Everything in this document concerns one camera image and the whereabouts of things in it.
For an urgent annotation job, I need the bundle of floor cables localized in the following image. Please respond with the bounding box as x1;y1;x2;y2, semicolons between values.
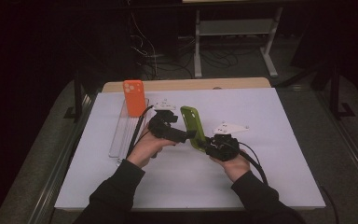
129;12;262;80

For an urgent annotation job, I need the person's right hand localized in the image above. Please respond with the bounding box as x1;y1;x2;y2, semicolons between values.
209;153;251;183

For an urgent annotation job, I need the left hand-held gripper black cable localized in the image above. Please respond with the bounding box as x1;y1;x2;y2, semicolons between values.
125;105;154;160

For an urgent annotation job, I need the right hand-held gripper black cable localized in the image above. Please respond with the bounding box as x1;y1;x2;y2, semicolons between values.
237;141;339;224

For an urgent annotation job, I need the metal floor rail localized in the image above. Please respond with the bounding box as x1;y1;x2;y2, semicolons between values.
27;92;99;224
316;91;358;195

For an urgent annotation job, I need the black metal stand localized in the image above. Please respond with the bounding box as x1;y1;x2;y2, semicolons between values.
329;62;357;120
63;69;88;124

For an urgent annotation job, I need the person's left hand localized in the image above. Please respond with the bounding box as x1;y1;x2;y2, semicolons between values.
126;122;176;169

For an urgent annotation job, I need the orange phone case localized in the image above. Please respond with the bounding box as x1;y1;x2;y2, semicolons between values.
122;79;147;118

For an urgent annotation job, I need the clear plastic rack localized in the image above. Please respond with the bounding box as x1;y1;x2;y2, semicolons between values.
108;98;152;165

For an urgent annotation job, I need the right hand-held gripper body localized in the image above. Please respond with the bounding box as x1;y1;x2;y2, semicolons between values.
204;120;250;162

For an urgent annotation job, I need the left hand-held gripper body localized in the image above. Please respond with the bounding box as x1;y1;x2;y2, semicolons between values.
147;99;189;144

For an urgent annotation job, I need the hand-held gripper black cable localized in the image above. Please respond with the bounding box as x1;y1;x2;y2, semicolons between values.
125;105;154;160
237;141;339;224

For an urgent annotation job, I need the white metal stand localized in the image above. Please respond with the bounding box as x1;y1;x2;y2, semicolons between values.
194;7;283;78

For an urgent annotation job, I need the green clown print phone case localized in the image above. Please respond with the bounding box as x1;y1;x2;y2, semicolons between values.
180;105;210;153

